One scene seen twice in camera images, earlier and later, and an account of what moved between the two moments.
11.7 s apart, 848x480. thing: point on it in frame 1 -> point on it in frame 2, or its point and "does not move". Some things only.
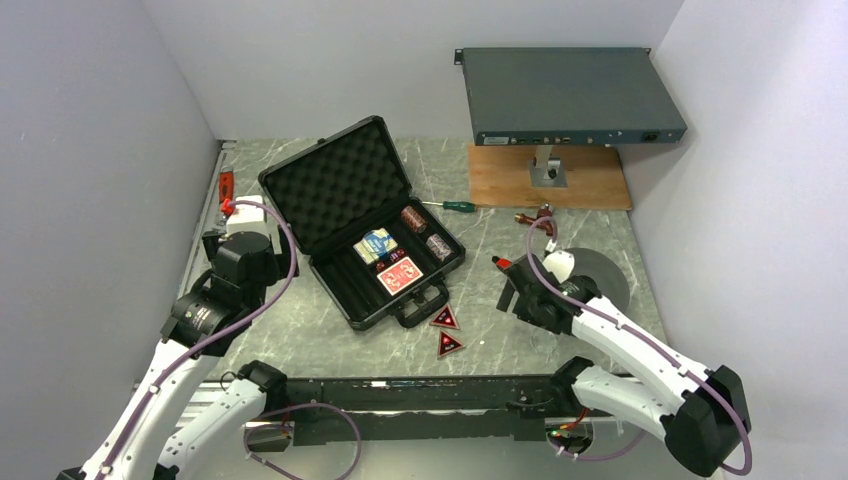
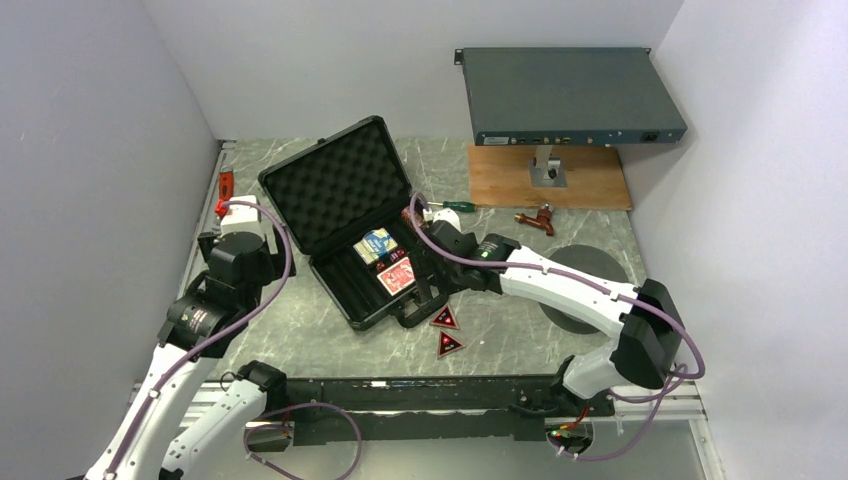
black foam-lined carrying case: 377,250 does not move
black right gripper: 524,314 -> 421,271
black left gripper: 280,262 does not move
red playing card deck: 400,275 does not move
